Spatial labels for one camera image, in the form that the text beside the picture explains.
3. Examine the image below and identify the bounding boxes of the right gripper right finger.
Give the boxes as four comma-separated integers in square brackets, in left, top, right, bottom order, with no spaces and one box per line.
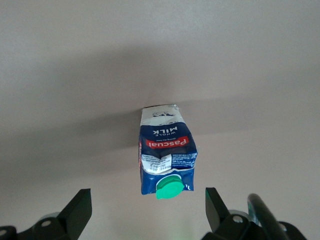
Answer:
[201,187,307,240]

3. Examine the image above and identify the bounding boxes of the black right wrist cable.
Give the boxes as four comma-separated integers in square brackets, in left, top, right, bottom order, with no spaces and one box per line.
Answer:
[246,193,290,240]

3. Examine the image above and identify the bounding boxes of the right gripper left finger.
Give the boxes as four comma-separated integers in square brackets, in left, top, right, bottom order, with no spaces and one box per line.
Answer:
[0,189,93,240]

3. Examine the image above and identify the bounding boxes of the blue white milk carton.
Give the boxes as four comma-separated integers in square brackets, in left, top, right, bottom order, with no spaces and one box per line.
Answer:
[138,102,199,201]

